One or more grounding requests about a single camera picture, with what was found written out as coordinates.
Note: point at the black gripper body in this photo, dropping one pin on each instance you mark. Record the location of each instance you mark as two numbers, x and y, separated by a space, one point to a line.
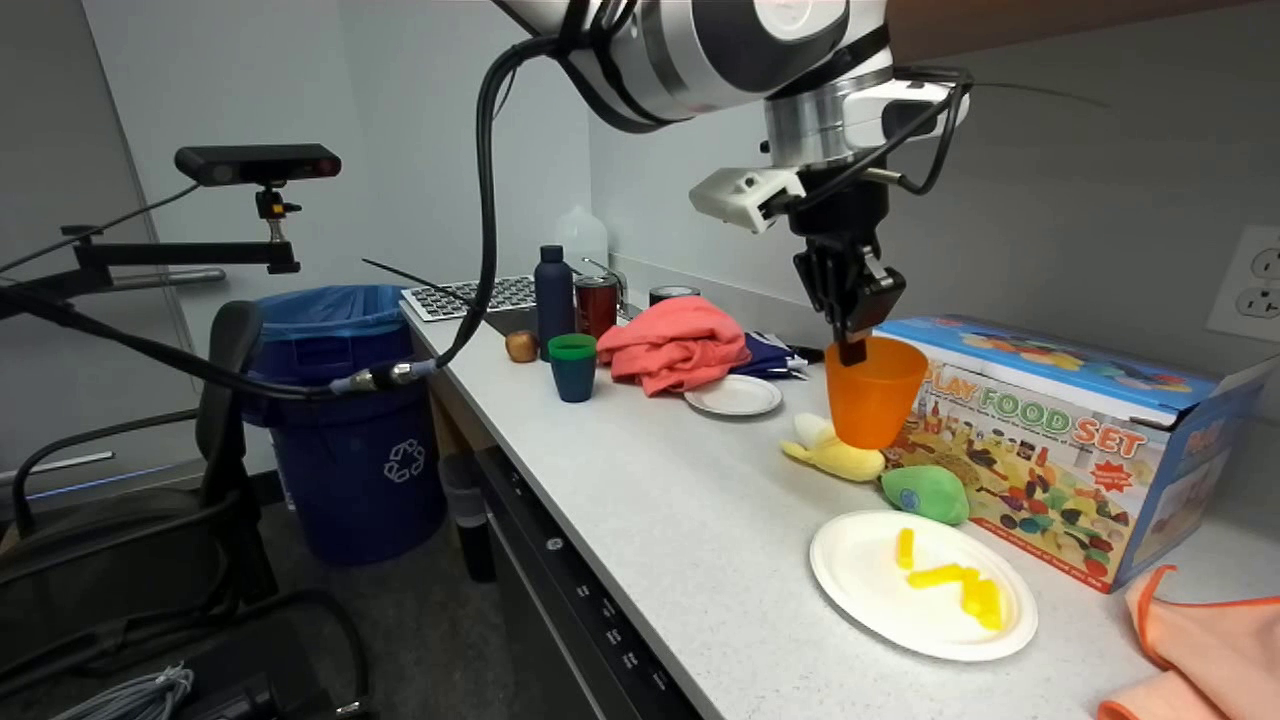
842 222

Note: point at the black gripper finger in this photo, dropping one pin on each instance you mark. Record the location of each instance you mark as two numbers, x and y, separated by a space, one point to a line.
877 299
824 292

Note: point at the orange plastic cup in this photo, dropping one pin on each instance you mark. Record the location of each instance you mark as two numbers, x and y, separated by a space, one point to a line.
872 402

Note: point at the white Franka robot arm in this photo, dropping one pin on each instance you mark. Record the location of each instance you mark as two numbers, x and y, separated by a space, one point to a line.
692 54

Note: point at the small white plate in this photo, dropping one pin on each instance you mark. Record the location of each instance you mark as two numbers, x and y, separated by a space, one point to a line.
732 398

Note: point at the green plastic cup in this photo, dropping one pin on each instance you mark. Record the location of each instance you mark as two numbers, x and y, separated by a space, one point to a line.
575 345

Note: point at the large white plate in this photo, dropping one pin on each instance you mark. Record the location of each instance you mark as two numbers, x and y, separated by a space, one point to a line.
852 563

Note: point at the dark blue pouch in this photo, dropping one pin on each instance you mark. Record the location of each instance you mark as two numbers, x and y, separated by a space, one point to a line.
771 352

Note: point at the coral red cloth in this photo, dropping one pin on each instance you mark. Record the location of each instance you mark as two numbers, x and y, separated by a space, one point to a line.
672 345

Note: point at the yellow banana plush toy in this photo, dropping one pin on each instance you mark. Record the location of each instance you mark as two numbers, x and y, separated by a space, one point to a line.
842 462

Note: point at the green plush toy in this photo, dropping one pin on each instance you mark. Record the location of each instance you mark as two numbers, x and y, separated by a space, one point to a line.
924 495

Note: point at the blue play food box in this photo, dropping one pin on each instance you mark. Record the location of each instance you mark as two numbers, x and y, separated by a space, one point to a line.
1066 454

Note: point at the clear plastic jug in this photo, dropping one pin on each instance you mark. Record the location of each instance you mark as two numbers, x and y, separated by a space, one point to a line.
582 240

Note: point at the yellow toy fry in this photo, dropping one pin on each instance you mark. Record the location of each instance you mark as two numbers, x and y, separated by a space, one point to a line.
905 544
942 576
991 603

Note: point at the navy blue bottle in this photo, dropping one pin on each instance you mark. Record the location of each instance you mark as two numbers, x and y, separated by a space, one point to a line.
555 303

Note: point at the wooden upper cabinet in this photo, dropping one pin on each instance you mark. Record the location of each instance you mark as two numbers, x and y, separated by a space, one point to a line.
1066 20

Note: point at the small brown ball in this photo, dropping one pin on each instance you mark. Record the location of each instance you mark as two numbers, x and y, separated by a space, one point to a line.
520 345

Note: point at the wooden base cabinet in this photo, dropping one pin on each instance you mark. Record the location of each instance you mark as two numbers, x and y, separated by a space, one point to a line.
446 420

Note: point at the black dishwasher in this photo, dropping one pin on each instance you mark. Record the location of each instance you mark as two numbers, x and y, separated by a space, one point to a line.
533 584

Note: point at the light orange cloth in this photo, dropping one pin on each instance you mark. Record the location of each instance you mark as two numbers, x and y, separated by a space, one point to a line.
1203 655

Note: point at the blue recycling bin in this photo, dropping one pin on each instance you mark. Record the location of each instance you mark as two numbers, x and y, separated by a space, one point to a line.
360 466

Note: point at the blue bin liner bag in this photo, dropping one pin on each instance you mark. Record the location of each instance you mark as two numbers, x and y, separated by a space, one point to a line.
325 325

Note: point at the black office chair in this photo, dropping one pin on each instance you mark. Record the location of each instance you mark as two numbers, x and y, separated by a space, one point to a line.
227 402

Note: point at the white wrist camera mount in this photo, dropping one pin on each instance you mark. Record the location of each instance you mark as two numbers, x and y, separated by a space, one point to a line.
742 198

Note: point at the white wall outlet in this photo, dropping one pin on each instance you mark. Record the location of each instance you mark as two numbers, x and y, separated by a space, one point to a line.
1250 280

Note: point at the black stereo camera bar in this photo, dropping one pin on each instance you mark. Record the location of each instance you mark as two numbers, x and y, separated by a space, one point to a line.
256 161

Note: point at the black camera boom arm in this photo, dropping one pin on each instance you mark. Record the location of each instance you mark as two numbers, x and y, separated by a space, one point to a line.
172 255

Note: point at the black cart frame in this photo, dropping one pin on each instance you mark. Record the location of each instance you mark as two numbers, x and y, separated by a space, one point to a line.
123 563

